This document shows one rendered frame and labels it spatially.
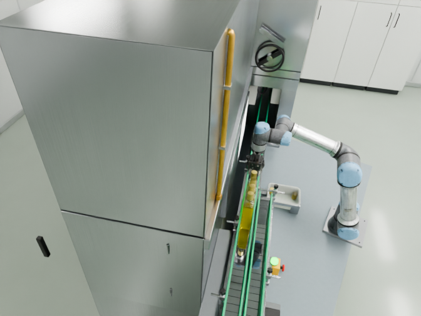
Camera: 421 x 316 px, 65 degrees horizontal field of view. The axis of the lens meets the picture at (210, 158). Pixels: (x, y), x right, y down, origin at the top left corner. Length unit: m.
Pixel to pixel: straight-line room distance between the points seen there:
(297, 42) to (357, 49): 3.10
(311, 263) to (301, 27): 1.54
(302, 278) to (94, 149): 1.38
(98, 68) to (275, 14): 1.70
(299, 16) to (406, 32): 3.31
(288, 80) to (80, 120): 1.85
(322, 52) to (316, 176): 3.15
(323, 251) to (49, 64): 1.78
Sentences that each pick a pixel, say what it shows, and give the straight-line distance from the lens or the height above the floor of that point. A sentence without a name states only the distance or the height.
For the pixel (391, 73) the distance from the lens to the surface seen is 5.84.
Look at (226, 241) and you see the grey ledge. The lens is 1.94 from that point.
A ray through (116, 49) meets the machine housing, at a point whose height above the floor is 2.11.
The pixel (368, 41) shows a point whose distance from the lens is 5.56.
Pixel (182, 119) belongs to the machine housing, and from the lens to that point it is 0.95.
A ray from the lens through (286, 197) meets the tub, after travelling 2.39.
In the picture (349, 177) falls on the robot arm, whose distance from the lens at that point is 1.79.
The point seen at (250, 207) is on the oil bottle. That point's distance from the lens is 1.86.
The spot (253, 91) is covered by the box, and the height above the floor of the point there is 1.12.
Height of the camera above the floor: 2.44
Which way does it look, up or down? 40 degrees down
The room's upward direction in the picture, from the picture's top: 3 degrees clockwise
